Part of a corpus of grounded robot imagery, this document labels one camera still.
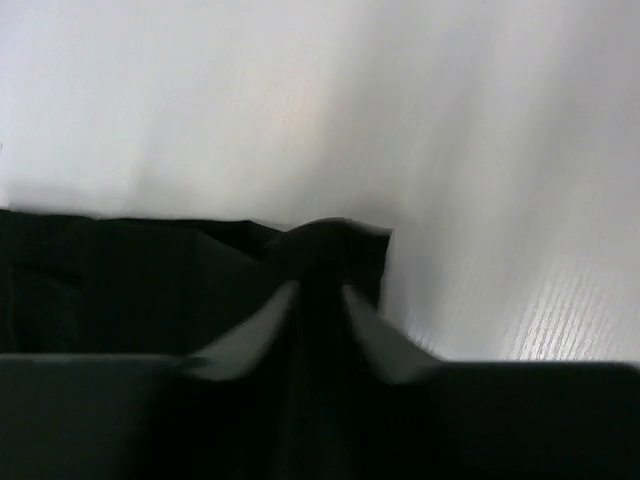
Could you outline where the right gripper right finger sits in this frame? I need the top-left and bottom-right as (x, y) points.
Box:
(343, 286), (440, 384)

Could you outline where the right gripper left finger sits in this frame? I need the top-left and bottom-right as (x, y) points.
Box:
(184, 282), (297, 380)

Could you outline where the black t shirt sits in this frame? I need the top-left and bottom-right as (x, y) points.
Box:
(1, 211), (390, 479)

